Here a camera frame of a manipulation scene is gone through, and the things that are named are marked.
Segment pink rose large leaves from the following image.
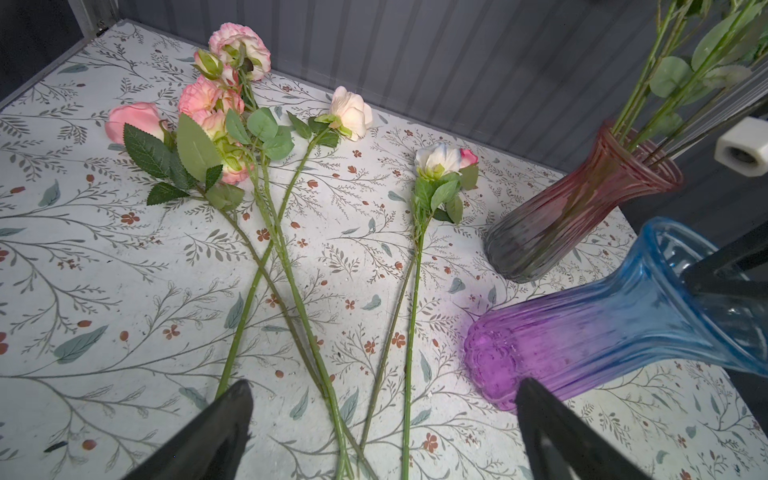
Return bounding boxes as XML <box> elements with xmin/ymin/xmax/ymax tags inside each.
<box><xmin>110</xmin><ymin>104</ymin><xmax>373</xmax><ymax>479</ymax></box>

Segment blue purple glass vase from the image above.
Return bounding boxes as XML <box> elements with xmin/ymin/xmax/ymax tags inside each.
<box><xmin>464</xmin><ymin>217</ymin><xmax>767</xmax><ymax>411</ymax></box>

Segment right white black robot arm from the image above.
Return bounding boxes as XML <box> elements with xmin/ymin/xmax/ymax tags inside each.
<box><xmin>681</xmin><ymin>100</ymin><xmax>767</xmax><ymax>301</ymax></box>

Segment white pink bud spray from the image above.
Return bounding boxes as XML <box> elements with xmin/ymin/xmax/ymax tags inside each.
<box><xmin>360</xmin><ymin>143</ymin><xmax>478</xmax><ymax>479</ymax></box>

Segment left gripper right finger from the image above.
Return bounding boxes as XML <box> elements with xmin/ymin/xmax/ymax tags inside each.
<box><xmin>515</xmin><ymin>377</ymin><xmax>650</xmax><ymax>480</ymax></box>

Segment floral patterned table mat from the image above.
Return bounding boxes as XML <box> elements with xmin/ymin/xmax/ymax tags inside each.
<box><xmin>1</xmin><ymin>22</ymin><xmax>635</xmax><ymax>479</ymax></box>

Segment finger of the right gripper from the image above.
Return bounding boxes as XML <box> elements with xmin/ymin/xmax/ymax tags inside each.
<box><xmin>681</xmin><ymin>222</ymin><xmax>767</xmax><ymax>300</ymax></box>

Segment red pink glass vase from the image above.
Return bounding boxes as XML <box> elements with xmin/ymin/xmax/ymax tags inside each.
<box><xmin>484</xmin><ymin>121</ymin><xmax>684</xmax><ymax>283</ymax></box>

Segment pale pink flower spray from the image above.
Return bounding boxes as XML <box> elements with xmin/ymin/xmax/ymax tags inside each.
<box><xmin>179</xmin><ymin>23</ymin><xmax>307</xmax><ymax>202</ymax></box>

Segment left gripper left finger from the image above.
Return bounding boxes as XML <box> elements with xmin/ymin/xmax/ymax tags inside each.
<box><xmin>126</xmin><ymin>380</ymin><xmax>253</xmax><ymax>480</ymax></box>

